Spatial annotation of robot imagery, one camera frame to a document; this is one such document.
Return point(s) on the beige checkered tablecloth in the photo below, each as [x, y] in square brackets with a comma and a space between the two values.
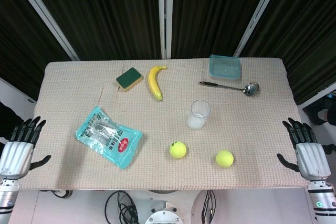
[78, 90]

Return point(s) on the yellow tennis ball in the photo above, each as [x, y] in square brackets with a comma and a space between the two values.
[178, 150]
[225, 159]

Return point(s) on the white robot chassis plate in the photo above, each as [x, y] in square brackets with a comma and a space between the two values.
[187, 197]

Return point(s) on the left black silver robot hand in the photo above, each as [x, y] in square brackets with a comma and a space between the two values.
[15, 155]

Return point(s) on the teal plastic package bag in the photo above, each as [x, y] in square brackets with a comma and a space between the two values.
[107, 137]

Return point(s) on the transparent plastic cup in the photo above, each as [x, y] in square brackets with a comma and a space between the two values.
[197, 123]

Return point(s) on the black pleated curtain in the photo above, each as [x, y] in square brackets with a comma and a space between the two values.
[307, 24]
[105, 11]
[15, 37]
[210, 11]

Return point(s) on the yellow banana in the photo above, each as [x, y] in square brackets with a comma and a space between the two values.
[154, 82]

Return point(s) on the clear blue plastic container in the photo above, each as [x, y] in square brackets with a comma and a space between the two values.
[225, 68]

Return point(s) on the black caster wheel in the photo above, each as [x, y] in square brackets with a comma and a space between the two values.
[63, 193]

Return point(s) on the green yellow sponge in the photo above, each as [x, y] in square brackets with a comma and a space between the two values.
[129, 78]

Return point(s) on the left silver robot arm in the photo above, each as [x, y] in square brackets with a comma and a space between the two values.
[8, 197]

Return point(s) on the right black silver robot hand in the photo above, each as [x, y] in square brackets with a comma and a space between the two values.
[312, 158]

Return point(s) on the stainless steel ladle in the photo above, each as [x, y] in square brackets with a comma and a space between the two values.
[250, 89]

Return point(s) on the black shoe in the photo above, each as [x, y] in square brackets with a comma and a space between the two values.
[331, 148]

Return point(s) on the white partition frame post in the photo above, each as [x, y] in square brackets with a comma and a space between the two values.
[257, 11]
[165, 11]
[44, 14]

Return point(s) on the grey round robot base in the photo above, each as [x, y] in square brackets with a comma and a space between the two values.
[164, 214]

